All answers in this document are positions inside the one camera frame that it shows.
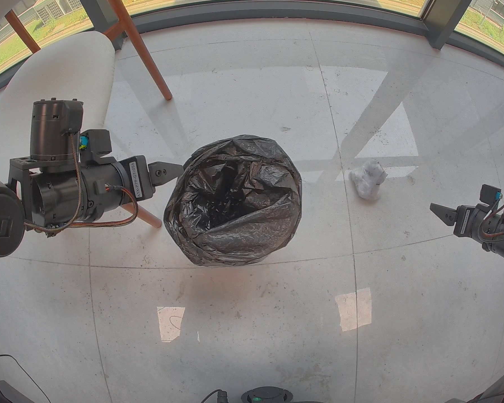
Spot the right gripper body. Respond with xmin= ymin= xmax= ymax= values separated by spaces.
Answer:
xmin=454 ymin=204 xmax=504 ymax=250

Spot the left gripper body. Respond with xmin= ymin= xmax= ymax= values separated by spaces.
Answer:
xmin=30 ymin=155 xmax=154 ymax=228

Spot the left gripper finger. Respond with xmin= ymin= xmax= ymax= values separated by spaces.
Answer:
xmin=148 ymin=162 xmax=185 ymax=175
xmin=149 ymin=168 xmax=185 ymax=186

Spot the black plastic bag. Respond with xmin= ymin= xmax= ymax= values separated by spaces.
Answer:
xmin=164 ymin=134 xmax=303 ymax=268

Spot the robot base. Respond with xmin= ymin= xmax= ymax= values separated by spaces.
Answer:
xmin=199 ymin=386 xmax=324 ymax=403

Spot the crumpled white paper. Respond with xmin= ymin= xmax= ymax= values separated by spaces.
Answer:
xmin=349 ymin=160 xmax=388 ymax=201

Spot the white wooden-legged chair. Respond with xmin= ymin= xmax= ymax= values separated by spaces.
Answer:
xmin=0 ymin=0 xmax=173 ymax=229

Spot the window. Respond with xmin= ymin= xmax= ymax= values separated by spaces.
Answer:
xmin=0 ymin=0 xmax=504 ymax=100

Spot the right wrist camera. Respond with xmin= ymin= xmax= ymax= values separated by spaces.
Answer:
xmin=480 ymin=184 xmax=503 ymax=205

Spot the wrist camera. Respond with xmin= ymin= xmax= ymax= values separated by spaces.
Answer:
xmin=80 ymin=129 xmax=112 ymax=168
xmin=480 ymin=184 xmax=503 ymax=205

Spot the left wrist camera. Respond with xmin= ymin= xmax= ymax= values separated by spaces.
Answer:
xmin=80 ymin=129 xmax=112 ymax=168

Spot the black cable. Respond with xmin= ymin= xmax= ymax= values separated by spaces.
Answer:
xmin=0 ymin=353 xmax=40 ymax=403

